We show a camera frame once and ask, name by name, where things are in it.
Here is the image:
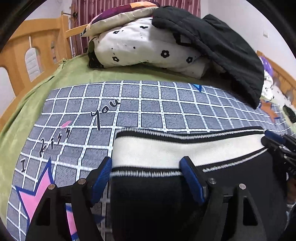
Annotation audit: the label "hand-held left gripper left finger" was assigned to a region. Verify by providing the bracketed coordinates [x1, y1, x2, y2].
[25, 156, 112, 241]

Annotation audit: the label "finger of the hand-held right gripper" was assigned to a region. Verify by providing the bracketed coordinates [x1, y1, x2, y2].
[261, 130, 296, 153]

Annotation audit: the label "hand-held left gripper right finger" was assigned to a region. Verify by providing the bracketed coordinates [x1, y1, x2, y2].
[180, 156, 263, 241]

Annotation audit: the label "black pants with white waistband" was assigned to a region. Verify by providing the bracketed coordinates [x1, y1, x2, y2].
[110, 126, 289, 241]

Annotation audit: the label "purple plush toy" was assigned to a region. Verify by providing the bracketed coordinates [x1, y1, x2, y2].
[259, 56, 274, 78]

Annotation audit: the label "grey checked blanket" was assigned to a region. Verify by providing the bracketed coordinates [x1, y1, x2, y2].
[6, 80, 296, 241]

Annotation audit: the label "black jacket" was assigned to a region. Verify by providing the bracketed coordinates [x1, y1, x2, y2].
[151, 6, 265, 109]

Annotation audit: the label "green bed sheet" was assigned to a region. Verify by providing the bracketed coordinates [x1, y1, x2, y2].
[0, 56, 262, 232]

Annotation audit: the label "purple and orange pillow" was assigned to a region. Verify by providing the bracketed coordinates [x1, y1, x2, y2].
[81, 1, 160, 37]

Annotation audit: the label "white floral folded quilt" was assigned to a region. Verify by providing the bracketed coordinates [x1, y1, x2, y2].
[70, 0, 200, 57]

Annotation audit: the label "wooden bed frame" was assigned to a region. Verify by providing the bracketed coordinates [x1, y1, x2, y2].
[0, 15, 296, 130]

